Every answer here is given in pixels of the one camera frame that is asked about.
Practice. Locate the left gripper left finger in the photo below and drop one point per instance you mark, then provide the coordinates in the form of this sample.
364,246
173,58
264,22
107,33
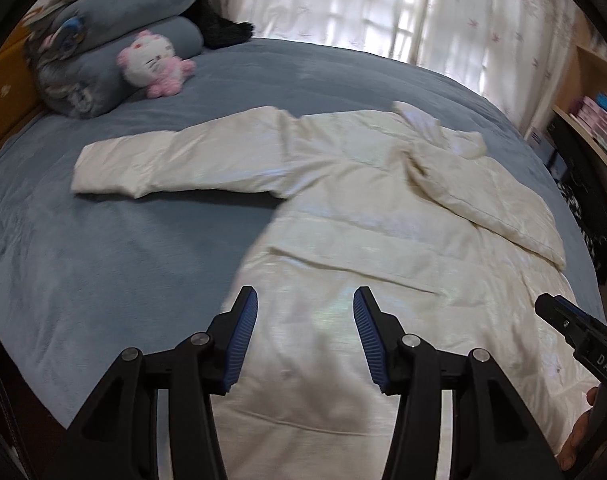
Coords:
230,334

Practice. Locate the white puffer down coat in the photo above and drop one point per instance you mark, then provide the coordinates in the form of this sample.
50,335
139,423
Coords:
444,236

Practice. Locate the upper blue pillow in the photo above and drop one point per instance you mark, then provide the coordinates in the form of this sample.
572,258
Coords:
86,24

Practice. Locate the wooden shelf unit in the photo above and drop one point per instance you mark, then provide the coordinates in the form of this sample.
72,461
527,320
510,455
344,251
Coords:
586,75

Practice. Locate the wooden headboard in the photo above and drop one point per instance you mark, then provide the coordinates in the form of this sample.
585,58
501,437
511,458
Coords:
19,98

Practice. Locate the white floral curtain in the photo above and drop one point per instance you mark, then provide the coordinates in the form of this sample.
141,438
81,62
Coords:
511,52

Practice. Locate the pink boxes on shelf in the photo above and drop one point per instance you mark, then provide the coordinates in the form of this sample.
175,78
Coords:
593,118

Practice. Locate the pink white kitty plush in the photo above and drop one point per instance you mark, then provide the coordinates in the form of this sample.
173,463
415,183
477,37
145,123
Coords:
150,63

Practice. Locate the blue fleece bed cover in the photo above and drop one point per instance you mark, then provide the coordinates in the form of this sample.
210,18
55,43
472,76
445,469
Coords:
82,278

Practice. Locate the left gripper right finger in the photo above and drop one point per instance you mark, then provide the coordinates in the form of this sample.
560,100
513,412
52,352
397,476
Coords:
379,334

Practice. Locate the lower blue pillow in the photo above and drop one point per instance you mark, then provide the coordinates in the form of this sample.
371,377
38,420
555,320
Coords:
92,83

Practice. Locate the person right hand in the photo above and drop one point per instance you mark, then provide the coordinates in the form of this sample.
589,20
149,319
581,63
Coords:
568,453

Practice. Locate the blue pillow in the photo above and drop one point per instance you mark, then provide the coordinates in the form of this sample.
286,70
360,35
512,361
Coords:
86,24
92,83

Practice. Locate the black garment by pillows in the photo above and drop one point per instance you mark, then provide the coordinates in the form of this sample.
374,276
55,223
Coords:
217,32

